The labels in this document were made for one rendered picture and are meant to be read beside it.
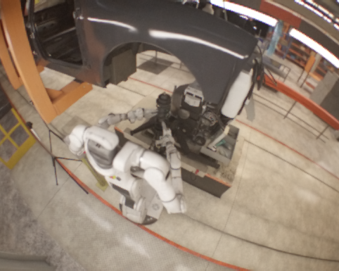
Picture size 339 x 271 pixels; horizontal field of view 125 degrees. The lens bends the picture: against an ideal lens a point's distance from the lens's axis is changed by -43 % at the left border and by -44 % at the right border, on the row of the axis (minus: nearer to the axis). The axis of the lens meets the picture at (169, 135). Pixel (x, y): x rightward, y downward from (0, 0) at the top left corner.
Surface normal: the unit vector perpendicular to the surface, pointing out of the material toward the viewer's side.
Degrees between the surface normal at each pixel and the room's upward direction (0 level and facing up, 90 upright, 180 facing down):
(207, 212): 0
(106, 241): 0
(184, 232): 0
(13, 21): 90
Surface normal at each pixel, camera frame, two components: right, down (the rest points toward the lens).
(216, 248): 0.09, -0.63
